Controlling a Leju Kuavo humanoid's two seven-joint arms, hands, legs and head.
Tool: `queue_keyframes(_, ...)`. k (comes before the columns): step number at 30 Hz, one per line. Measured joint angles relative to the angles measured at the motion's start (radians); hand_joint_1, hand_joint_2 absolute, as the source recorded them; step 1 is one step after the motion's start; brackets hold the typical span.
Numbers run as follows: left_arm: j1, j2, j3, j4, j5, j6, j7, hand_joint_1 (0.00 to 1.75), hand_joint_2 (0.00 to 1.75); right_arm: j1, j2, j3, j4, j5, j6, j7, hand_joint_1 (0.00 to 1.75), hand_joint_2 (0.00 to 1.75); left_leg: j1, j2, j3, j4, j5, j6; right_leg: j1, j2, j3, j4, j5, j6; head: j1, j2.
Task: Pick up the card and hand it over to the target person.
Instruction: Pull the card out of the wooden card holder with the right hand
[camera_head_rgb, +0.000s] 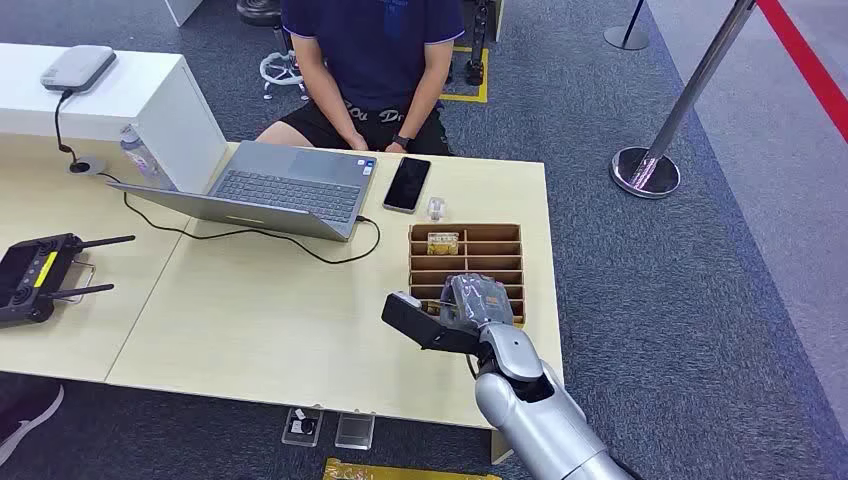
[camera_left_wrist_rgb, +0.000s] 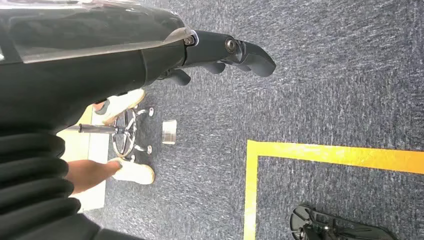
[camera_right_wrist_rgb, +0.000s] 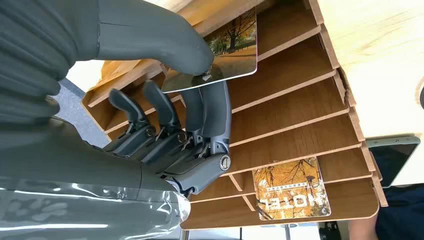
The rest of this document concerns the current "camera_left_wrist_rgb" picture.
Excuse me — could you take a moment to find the chrome stool base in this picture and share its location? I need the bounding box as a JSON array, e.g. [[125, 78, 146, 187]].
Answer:
[[67, 106, 155, 164]]

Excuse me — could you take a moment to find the white desk panel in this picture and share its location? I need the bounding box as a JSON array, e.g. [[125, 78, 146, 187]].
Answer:
[[56, 105, 111, 213]]

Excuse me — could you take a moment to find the ribbed grey left arm sleeve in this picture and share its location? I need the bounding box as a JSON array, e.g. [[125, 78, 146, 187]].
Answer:
[[0, 129, 147, 240]]

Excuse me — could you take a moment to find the yellow floor tape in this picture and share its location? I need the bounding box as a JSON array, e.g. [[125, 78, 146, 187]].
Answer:
[[243, 139, 424, 240]]

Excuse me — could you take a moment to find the person's white shoe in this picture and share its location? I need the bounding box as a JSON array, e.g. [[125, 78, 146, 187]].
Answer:
[[108, 157, 156, 186], [92, 88, 147, 126]]

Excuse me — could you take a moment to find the black wheeled base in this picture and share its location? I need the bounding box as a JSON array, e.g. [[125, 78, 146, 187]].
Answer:
[[289, 204, 399, 240]]

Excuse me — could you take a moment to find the clear plastic cup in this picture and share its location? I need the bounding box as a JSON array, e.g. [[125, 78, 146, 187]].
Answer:
[[161, 119, 178, 145]]

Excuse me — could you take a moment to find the person's bare lower leg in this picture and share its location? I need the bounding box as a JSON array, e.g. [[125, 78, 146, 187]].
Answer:
[[65, 159, 122, 195]]

